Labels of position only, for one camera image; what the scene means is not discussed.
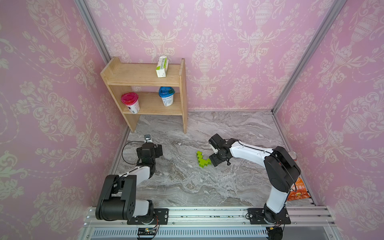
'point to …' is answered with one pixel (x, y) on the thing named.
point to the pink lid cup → (131, 100)
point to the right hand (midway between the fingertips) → (219, 158)
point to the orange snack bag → (298, 191)
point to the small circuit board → (145, 231)
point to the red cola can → (294, 156)
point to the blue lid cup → (166, 93)
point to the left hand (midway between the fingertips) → (151, 146)
